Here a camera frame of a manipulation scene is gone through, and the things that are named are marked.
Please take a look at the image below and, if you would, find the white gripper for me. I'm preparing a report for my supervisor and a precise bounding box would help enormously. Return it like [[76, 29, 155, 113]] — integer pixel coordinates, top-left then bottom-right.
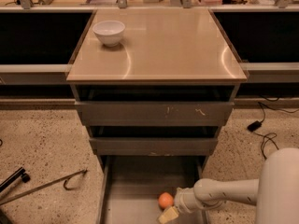
[[157, 188, 206, 224]]

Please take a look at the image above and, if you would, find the orange fruit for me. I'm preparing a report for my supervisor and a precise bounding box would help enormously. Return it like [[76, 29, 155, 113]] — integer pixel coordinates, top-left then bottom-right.
[[158, 192, 174, 209]]

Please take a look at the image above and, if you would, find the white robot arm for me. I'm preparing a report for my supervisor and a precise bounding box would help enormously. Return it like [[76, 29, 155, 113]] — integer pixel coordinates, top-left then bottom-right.
[[157, 147, 299, 224]]

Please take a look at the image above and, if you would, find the bottom grey drawer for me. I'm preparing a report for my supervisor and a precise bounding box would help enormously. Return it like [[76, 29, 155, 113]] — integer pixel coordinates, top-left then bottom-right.
[[97, 156, 202, 224]]

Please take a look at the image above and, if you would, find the grey drawer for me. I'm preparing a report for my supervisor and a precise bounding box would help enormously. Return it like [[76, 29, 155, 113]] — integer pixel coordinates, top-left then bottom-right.
[[97, 156, 202, 224], [90, 126, 219, 156], [76, 85, 234, 127]]

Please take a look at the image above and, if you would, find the middle grey drawer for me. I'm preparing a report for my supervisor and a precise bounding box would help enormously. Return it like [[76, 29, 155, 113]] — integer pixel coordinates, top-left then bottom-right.
[[90, 126, 219, 156]]

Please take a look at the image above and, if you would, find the grey drawer cabinet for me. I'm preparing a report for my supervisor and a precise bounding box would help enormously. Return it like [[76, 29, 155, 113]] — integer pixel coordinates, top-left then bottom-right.
[[64, 7, 249, 224]]

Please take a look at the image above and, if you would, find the top grey drawer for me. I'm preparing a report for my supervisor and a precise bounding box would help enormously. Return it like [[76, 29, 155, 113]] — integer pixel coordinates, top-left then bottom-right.
[[76, 85, 234, 127]]

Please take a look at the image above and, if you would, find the metal hooked rod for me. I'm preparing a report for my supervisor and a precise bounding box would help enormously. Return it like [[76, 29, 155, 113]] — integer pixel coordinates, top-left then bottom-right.
[[0, 169, 88, 206]]

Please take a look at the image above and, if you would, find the black power adapter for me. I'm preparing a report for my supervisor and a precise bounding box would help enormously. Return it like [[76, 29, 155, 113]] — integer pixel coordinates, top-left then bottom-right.
[[247, 120, 262, 132]]

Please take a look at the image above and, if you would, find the black tube on floor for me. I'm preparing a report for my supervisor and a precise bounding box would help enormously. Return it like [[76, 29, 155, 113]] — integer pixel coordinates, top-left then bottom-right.
[[0, 167, 31, 192]]

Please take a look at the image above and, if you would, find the white ceramic bowl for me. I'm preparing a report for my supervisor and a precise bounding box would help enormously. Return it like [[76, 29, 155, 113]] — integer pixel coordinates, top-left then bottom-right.
[[93, 21, 125, 47]]

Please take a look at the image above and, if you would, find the black floor cable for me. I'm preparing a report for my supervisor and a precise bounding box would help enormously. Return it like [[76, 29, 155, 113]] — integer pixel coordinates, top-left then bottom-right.
[[252, 94, 299, 161]]

